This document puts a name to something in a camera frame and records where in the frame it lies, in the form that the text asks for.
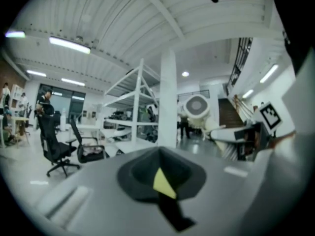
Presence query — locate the ceiling tube light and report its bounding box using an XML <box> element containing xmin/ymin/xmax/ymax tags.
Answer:
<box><xmin>4</xmin><ymin>30</ymin><xmax>26</xmax><ymax>38</ymax></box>
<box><xmin>26</xmin><ymin>69</ymin><xmax>47</xmax><ymax>77</ymax></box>
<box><xmin>61</xmin><ymin>77</ymin><xmax>86</xmax><ymax>87</ymax></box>
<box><xmin>49</xmin><ymin>36</ymin><xmax>91</xmax><ymax>55</ymax></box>

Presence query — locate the person's right forearm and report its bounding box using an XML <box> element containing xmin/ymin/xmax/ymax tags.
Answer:
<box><xmin>270</xmin><ymin>131</ymin><xmax>296</xmax><ymax>149</ymax></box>

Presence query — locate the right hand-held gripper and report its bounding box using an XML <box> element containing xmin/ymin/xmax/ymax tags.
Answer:
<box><xmin>211</xmin><ymin>101</ymin><xmax>283</xmax><ymax>162</ymax></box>

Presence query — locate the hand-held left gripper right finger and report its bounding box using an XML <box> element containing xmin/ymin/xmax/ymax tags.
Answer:
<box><xmin>159</xmin><ymin>146</ymin><xmax>256</xmax><ymax>236</ymax></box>

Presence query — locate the brown wooden staircase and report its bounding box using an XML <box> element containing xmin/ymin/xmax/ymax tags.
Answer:
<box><xmin>218</xmin><ymin>94</ymin><xmax>254</xmax><ymax>130</ymax></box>

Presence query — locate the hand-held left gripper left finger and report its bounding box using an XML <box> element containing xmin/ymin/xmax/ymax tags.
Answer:
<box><xmin>36</xmin><ymin>146</ymin><xmax>178</xmax><ymax>236</ymax></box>

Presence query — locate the yellow-green plastic table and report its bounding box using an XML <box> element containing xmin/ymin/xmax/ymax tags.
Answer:
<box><xmin>152</xmin><ymin>168</ymin><xmax>177</xmax><ymax>199</ymax></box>

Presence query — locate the white pillar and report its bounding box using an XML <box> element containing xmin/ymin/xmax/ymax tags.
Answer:
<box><xmin>159</xmin><ymin>48</ymin><xmax>178</xmax><ymax>149</ymax></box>

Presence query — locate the person's black clothing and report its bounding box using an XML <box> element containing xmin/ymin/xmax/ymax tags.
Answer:
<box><xmin>260</xmin><ymin>0</ymin><xmax>315</xmax><ymax>75</ymax></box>

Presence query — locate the black office chair with headrest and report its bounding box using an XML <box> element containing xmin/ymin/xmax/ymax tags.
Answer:
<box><xmin>36</xmin><ymin>107</ymin><xmax>81</xmax><ymax>178</ymax></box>

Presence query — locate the black chair with chrome frame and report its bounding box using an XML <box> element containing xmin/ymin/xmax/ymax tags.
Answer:
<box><xmin>70</xmin><ymin>118</ymin><xmax>110</xmax><ymax>164</ymax></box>

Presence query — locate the tall black balustrade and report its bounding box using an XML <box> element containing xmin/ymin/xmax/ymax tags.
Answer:
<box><xmin>225</xmin><ymin>37</ymin><xmax>253</xmax><ymax>95</ymax></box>

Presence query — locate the white metal shelving rack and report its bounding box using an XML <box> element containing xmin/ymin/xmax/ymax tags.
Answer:
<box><xmin>102</xmin><ymin>58</ymin><xmax>160</xmax><ymax>154</ymax></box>

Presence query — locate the black mezzanine railing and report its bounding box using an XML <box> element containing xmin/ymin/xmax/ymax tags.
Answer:
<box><xmin>177</xmin><ymin>89</ymin><xmax>210</xmax><ymax>103</ymax></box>

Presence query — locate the dark framed window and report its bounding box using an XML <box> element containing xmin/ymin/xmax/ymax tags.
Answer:
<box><xmin>39</xmin><ymin>84</ymin><xmax>86</xmax><ymax>110</ymax></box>

